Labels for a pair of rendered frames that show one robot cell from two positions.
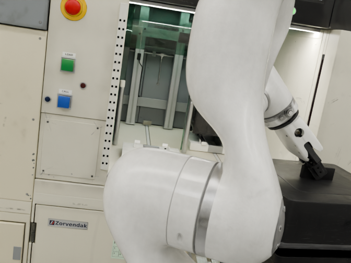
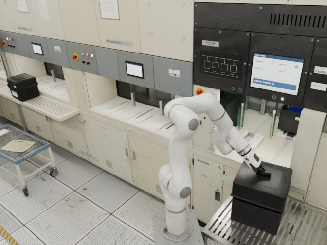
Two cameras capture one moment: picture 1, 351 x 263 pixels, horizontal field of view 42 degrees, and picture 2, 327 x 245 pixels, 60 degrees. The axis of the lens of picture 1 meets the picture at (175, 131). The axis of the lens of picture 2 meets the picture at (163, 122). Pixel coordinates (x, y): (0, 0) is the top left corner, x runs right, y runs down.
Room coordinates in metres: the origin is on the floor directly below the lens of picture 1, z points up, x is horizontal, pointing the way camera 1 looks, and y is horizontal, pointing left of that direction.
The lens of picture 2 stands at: (-0.32, -0.88, 2.13)
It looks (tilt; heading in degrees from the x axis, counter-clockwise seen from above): 28 degrees down; 46
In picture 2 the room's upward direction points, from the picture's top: 3 degrees counter-clockwise
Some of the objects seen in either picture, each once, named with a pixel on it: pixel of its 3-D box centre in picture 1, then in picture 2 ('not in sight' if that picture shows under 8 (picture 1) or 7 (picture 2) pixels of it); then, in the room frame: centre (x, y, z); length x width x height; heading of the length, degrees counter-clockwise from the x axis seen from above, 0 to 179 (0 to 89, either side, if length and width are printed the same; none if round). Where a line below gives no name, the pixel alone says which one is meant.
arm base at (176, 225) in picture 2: not in sight; (176, 217); (0.55, -0.04, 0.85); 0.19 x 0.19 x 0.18
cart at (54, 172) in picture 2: not in sight; (18, 155); (0.39, 2.42, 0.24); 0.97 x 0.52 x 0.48; 100
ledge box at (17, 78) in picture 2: not in sight; (23, 86); (0.76, 2.75, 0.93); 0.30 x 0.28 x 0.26; 94
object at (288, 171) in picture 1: (312, 193); (263, 180); (0.99, -0.33, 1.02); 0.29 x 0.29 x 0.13; 15
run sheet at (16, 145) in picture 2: not in sight; (18, 145); (0.38, 2.24, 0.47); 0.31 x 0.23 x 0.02; 119
